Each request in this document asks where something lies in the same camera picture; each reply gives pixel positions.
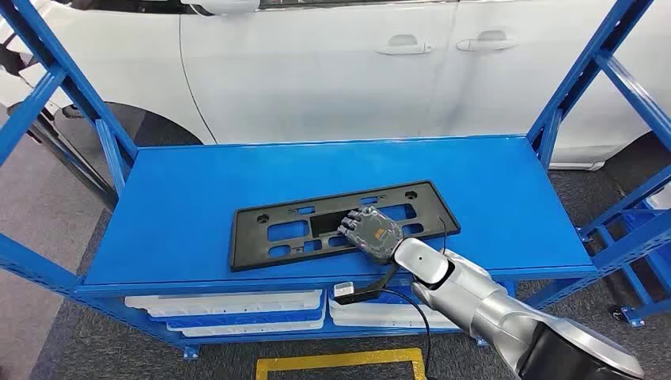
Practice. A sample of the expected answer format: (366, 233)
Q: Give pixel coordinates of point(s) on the yellow floor tape square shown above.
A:
(341, 359)

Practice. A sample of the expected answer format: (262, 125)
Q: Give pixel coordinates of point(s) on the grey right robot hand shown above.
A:
(375, 236)

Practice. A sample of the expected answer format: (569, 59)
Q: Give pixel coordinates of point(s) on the blue metal shelf rack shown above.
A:
(314, 168)
(633, 318)

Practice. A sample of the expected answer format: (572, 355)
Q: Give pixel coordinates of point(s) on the white plastic bin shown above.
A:
(377, 323)
(220, 304)
(367, 312)
(246, 329)

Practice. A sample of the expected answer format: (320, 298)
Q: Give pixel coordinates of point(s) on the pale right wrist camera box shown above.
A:
(345, 290)

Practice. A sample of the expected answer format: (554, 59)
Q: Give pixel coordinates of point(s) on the black plastic plate frame part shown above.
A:
(251, 246)

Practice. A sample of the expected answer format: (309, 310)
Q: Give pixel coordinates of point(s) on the white car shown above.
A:
(314, 78)

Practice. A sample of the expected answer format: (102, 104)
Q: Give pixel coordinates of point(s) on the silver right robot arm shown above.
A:
(472, 293)

